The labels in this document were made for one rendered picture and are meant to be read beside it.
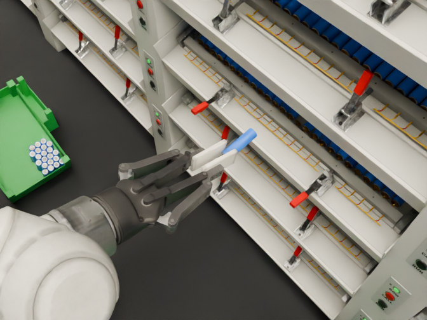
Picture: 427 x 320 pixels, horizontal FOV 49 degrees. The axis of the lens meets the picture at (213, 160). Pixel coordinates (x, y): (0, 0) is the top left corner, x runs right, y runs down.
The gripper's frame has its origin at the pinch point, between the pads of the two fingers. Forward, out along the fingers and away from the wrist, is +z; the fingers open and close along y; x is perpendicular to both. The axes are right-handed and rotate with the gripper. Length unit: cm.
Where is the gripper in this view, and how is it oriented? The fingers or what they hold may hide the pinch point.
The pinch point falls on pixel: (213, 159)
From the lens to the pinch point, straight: 74.4
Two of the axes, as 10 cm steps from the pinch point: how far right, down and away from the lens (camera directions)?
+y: -6.5, -6.3, 4.1
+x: -1.6, 6.5, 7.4
